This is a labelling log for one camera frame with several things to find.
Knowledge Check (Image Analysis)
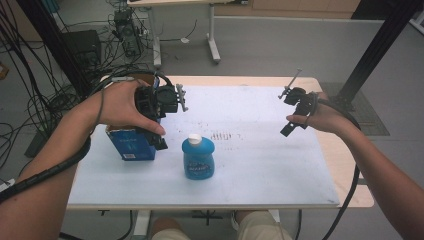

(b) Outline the white table mat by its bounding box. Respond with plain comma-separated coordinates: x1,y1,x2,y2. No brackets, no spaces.
68,84,340,207

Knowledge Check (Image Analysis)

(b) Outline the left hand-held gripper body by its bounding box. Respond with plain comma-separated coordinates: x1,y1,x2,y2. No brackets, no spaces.
134,83,189,125

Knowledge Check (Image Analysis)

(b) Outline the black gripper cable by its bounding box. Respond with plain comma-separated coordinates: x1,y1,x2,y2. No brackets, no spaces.
313,98,363,240

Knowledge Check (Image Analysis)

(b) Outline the grey device with cables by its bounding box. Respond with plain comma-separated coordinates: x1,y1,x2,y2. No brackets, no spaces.
113,9,143,58

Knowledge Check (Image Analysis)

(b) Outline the person's leg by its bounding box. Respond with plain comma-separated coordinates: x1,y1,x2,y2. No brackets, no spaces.
151,216,191,240
233,209,293,240

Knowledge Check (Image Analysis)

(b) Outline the person's right leg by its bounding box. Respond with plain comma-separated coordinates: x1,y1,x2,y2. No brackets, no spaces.
233,209,293,240

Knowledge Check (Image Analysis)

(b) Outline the person's left hand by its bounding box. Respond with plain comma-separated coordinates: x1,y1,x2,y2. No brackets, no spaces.
89,79,167,136

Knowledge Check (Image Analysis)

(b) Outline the person's right hand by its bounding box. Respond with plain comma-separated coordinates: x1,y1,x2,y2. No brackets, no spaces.
285,91,354,135

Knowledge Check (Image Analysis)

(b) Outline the black spiral-wrapped cable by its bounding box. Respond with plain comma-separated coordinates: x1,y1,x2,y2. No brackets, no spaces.
0,136,92,204

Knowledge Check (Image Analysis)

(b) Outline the person's left leg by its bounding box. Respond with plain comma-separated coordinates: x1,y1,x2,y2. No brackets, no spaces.
151,216,191,240

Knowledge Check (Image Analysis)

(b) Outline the white table leg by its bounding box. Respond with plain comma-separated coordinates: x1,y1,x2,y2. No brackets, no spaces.
133,209,153,240

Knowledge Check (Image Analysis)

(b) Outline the blue cardboard box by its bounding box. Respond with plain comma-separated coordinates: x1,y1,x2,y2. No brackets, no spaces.
105,124,158,162

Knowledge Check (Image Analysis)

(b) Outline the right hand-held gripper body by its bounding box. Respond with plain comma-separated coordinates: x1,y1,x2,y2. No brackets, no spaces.
278,68,319,116

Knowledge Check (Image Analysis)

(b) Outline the wooden cabinet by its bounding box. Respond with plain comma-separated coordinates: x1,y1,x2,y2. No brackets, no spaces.
251,0,361,19

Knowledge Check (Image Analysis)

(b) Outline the black metal stand post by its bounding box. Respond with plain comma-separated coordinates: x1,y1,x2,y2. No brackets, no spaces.
329,0,424,111
14,0,91,98

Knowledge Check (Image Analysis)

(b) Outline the black computer tower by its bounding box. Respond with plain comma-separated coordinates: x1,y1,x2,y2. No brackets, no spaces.
63,29,103,73

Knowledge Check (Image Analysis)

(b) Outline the white power adapter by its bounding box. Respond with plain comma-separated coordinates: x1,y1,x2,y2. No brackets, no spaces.
0,178,16,193

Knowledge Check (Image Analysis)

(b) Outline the white desk frame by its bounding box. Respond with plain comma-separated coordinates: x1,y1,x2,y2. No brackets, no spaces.
126,0,249,69

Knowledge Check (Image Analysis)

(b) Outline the tangle of black floor cables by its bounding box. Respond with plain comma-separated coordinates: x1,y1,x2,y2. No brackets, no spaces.
0,0,158,168

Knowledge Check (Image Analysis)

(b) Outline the blue bottle with white cap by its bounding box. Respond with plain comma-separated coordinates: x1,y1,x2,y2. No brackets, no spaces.
181,133,216,181

